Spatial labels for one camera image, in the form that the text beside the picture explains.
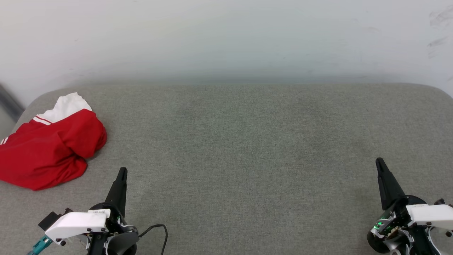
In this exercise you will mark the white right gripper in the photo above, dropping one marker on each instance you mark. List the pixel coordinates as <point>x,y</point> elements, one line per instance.
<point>430,216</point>

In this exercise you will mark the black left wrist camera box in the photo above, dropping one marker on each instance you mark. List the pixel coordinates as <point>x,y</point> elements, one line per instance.
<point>53,219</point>

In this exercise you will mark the grey fabric sofa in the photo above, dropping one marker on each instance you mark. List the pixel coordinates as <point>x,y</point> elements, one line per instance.
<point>247,159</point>

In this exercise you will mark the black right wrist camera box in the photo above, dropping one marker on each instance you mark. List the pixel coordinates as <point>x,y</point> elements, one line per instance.
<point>440,202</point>

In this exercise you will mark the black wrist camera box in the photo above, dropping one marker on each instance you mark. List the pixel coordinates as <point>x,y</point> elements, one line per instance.
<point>440,202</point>
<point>53,219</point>

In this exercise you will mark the red and white jersey shirt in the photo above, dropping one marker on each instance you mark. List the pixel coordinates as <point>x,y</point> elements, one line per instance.
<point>46,152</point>

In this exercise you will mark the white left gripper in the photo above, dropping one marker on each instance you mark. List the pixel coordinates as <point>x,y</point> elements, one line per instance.
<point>76,224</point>

